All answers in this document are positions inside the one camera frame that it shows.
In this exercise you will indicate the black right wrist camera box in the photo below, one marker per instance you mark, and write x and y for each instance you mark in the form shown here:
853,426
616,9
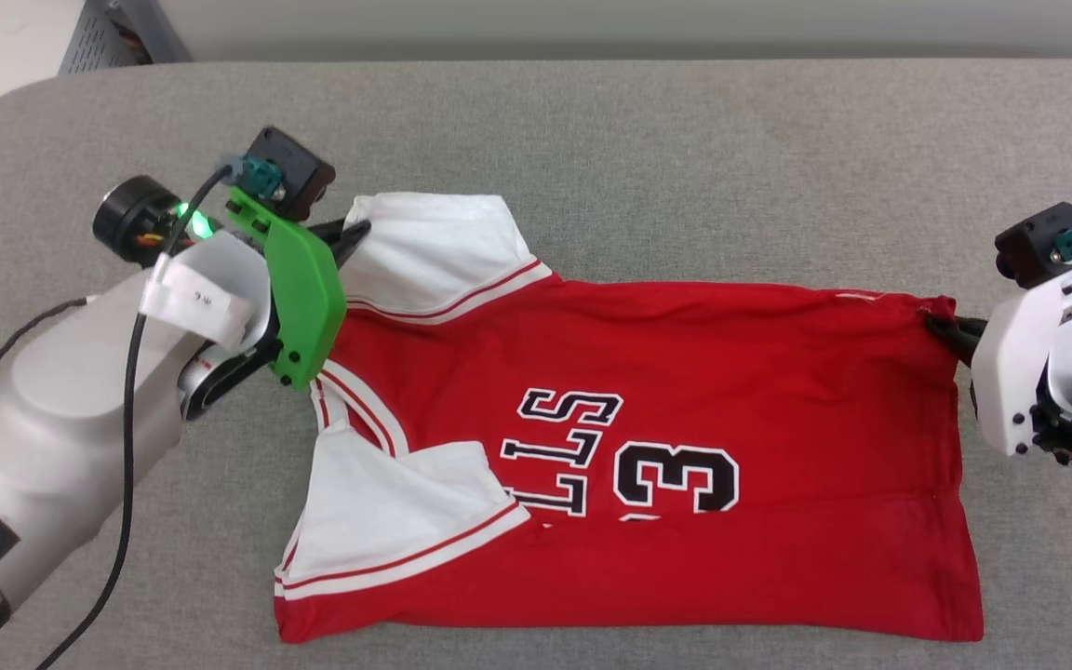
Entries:
1034,244

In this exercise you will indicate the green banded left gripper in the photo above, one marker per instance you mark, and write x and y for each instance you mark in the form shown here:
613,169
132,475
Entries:
305,288

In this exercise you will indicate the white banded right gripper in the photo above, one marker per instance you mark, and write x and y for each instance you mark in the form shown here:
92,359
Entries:
1025,363

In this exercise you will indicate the red and white basketball jersey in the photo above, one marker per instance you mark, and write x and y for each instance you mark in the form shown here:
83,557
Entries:
703,354

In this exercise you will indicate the grey fabric sofa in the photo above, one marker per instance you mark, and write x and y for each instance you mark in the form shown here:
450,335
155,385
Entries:
648,140

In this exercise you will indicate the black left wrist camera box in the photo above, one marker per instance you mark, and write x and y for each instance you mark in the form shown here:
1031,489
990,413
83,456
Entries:
294,169

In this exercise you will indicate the grey perforated metal cabinet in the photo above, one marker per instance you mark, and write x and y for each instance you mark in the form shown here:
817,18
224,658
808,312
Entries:
113,37

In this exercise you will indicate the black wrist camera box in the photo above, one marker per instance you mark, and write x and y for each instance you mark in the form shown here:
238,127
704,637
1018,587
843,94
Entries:
294,169
1034,244

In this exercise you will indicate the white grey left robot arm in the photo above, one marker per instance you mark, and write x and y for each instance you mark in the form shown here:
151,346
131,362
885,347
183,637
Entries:
43,437

